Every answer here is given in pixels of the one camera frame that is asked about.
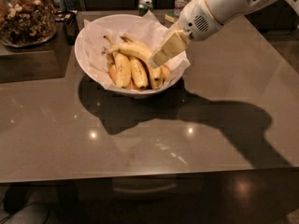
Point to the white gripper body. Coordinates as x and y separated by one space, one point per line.
196 19

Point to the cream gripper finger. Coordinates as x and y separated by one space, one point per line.
174 43
174 27

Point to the yellow banana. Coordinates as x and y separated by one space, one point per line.
122 63
143 54
139 74

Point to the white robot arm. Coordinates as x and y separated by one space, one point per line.
224 11

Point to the white ceramic bowl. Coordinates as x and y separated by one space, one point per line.
93 69

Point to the small far-left banana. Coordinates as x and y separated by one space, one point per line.
111 67

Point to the small yellow-lidded container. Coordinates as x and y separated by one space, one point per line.
169 16

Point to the green soda can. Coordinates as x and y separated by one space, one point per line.
144 6

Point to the small dark box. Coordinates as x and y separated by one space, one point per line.
69 19

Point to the dark raised counter block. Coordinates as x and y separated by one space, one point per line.
44 61

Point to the glass jar of nuts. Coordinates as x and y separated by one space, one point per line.
25 23

